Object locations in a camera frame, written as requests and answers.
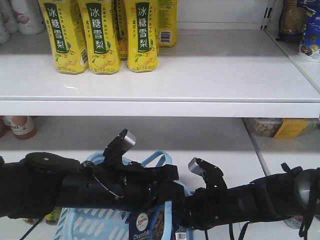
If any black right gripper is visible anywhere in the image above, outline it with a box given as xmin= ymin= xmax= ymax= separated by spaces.
xmin=174 ymin=187 xmax=241 ymax=231

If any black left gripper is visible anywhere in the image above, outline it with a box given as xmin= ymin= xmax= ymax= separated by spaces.
xmin=93 ymin=162 xmax=185 ymax=212

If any blue chocolate cookie box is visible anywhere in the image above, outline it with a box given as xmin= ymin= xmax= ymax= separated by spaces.
xmin=128 ymin=205 xmax=164 ymax=240

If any light blue plastic basket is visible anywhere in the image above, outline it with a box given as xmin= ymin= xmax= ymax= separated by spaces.
xmin=53 ymin=149 xmax=195 ymax=240

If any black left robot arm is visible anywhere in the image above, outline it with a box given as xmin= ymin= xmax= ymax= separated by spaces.
xmin=0 ymin=152 xmax=185 ymax=219

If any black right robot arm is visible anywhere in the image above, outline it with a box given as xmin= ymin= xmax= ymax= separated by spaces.
xmin=173 ymin=159 xmax=320 ymax=231

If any clear box yellow label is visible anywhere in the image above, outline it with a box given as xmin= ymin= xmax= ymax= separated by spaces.
xmin=243 ymin=117 xmax=320 ymax=138

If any peach drink bottle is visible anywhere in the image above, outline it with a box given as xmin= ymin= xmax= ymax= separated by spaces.
xmin=4 ymin=115 xmax=37 ymax=140

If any white store shelving unit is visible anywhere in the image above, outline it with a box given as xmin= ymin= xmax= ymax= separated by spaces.
xmin=0 ymin=0 xmax=320 ymax=189

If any yellow pear drink bottle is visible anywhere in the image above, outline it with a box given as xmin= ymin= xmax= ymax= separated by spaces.
xmin=38 ymin=0 xmax=88 ymax=75

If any blue white cookie cup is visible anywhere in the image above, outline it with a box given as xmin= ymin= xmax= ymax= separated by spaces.
xmin=298 ymin=8 xmax=320 ymax=63

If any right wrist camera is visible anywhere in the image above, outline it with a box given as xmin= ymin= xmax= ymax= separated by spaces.
xmin=188 ymin=157 xmax=228 ymax=190

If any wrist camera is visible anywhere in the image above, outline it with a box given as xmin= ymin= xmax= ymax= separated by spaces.
xmin=102 ymin=128 xmax=136 ymax=168
xmin=188 ymin=157 xmax=228 ymax=190

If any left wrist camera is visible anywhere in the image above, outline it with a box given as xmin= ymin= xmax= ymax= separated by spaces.
xmin=102 ymin=128 xmax=136 ymax=168

